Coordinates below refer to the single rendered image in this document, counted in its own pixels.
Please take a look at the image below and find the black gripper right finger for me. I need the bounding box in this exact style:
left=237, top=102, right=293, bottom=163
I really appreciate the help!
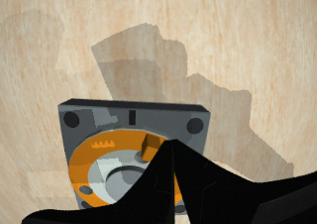
left=170, top=138, right=317, bottom=224

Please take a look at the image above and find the orange round plate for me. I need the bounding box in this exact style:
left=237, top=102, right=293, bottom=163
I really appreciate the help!
left=68, top=124, right=173, bottom=208

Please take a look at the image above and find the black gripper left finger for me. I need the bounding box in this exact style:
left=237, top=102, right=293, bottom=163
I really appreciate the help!
left=21, top=140, right=175, bottom=224

